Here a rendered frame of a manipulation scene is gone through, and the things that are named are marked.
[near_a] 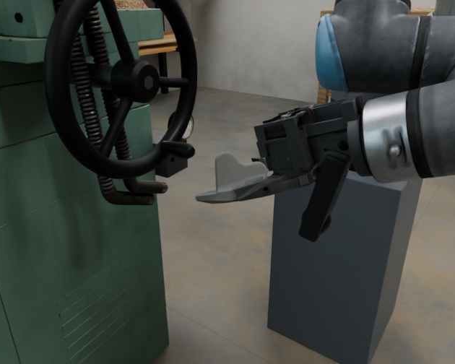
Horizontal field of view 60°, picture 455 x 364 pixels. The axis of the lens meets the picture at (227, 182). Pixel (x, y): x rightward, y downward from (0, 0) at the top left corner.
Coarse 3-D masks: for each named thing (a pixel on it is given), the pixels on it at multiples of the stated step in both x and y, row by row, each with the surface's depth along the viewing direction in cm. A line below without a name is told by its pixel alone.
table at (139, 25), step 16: (128, 16) 76; (144, 16) 80; (160, 16) 84; (128, 32) 77; (144, 32) 81; (160, 32) 85; (0, 48) 53; (16, 48) 52; (32, 48) 51; (112, 48) 63
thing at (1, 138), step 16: (0, 96) 59; (16, 96) 61; (32, 96) 63; (96, 96) 74; (0, 112) 59; (16, 112) 61; (32, 112) 64; (48, 112) 66; (80, 112) 72; (0, 128) 60; (16, 128) 62; (32, 128) 64; (48, 128) 67; (0, 144) 60
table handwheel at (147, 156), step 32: (64, 0) 45; (96, 0) 47; (160, 0) 57; (64, 32) 45; (64, 64) 45; (128, 64) 55; (192, 64) 66; (64, 96) 46; (128, 96) 56; (192, 96) 68; (64, 128) 48; (96, 160) 52; (128, 160) 59; (160, 160) 64
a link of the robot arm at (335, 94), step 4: (332, 92) 95; (336, 92) 94; (340, 92) 92; (344, 92) 91; (352, 92) 90; (356, 92) 89; (360, 92) 89; (364, 92) 89; (332, 96) 96; (336, 96) 94; (340, 96) 92; (344, 96) 91; (348, 96) 91; (352, 96) 90; (364, 96) 89; (368, 96) 89; (372, 96) 89; (376, 96) 89; (380, 96) 89; (364, 100) 89; (364, 104) 90
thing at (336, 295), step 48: (288, 192) 100; (384, 192) 86; (288, 240) 106; (336, 240) 97; (384, 240) 90; (288, 288) 112; (336, 288) 102; (384, 288) 98; (288, 336) 118; (336, 336) 107
